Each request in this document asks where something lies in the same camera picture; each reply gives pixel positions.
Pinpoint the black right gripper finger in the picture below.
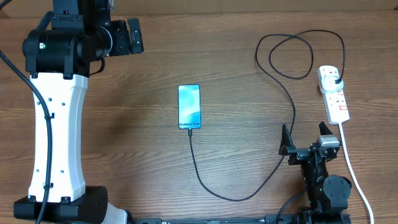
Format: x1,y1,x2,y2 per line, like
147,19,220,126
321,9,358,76
318,122,341,146
279,124,295,156

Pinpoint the blue smartphone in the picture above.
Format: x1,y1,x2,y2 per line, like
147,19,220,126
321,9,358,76
178,85,201,129

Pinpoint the black charger cable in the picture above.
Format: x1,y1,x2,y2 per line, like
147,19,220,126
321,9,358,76
187,29,346,202

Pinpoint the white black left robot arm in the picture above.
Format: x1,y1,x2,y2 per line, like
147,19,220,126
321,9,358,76
14,0,144,223

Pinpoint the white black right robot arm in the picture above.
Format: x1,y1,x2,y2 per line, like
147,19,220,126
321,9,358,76
275,122,352,223

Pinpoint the white charger adapter plug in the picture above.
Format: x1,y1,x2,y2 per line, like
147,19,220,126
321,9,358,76
319,77,344,94

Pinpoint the white power strip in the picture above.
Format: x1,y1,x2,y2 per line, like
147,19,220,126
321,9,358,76
317,65,349,124

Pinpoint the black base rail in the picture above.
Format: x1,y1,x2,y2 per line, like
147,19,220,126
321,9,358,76
130,213,352,224

